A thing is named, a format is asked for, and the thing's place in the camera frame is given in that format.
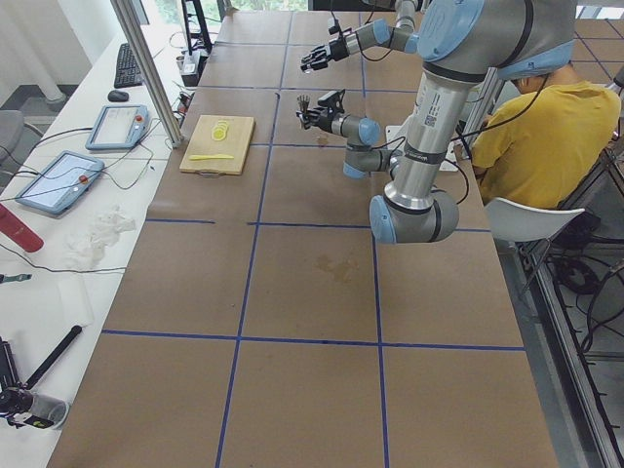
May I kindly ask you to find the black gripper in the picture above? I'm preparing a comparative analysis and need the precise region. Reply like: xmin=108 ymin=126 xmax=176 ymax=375
xmin=300 ymin=36 xmax=349 ymax=73
xmin=295 ymin=95 xmax=346 ymax=132

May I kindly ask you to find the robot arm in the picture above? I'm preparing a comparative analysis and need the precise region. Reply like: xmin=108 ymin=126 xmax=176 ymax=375
xmin=297 ymin=1 xmax=576 ymax=244
xmin=300 ymin=1 xmax=430 ymax=73

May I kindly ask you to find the bamboo cutting board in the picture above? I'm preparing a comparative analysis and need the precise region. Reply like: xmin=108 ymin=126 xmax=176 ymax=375
xmin=179 ymin=115 xmax=255 ymax=176

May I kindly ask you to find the yellow plastic knife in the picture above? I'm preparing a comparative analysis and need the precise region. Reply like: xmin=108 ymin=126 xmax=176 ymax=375
xmin=189 ymin=153 xmax=235 ymax=161

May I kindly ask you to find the black small pc box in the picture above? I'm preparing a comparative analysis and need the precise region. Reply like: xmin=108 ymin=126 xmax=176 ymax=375
xmin=176 ymin=50 xmax=209 ymax=88

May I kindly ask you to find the black keyboard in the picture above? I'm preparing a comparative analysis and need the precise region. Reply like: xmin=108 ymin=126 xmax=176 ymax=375
xmin=113 ymin=43 xmax=142 ymax=89

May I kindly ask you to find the teach pendant far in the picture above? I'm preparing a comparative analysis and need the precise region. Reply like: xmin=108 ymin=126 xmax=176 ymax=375
xmin=85 ymin=104 xmax=149 ymax=151

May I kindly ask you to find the teach pendant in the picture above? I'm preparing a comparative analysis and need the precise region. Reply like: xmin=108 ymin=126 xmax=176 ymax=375
xmin=85 ymin=104 xmax=149 ymax=151
xmin=16 ymin=150 xmax=104 ymax=215

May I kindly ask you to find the black computer mouse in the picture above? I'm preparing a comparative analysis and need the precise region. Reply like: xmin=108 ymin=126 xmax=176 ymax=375
xmin=107 ymin=90 xmax=130 ymax=102

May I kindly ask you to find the person in yellow shirt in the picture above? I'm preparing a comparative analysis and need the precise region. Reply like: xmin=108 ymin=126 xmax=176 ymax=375
xmin=472 ymin=63 xmax=621 ymax=210

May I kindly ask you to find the white plastic chair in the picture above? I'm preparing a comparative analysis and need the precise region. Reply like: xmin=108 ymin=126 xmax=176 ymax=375
xmin=485 ymin=197 xmax=585 ymax=243

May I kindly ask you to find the teach pendant near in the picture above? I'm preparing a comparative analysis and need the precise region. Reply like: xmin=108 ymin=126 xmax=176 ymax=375
xmin=16 ymin=150 xmax=104 ymax=215

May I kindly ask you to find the white crumpled cloth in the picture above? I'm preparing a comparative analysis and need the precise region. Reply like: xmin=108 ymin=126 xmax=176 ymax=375
xmin=63 ymin=205 xmax=137 ymax=270

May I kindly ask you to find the red cylinder bottle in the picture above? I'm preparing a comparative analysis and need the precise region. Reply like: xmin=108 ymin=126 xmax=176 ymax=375
xmin=0 ymin=205 xmax=44 ymax=253

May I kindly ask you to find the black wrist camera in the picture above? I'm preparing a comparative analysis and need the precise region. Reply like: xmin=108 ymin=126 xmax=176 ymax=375
xmin=317 ymin=89 xmax=345 ymax=113

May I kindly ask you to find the aluminium frame post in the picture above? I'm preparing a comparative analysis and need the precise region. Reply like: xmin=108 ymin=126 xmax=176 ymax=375
xmin=110 ymin=0 xmax=183 ymax=148

